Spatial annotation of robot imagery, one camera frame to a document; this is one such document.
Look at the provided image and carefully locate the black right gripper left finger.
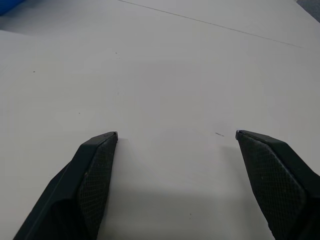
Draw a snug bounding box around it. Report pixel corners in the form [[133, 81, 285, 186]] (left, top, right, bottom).
[[12, 130, 119, 240]]

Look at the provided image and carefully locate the blue plastic bin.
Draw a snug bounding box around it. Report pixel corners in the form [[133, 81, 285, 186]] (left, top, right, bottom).
[[0, 0, 33, 17]]

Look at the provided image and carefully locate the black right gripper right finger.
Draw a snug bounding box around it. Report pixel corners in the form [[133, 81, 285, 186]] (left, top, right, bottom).
[[235, 129, 320, 240]]

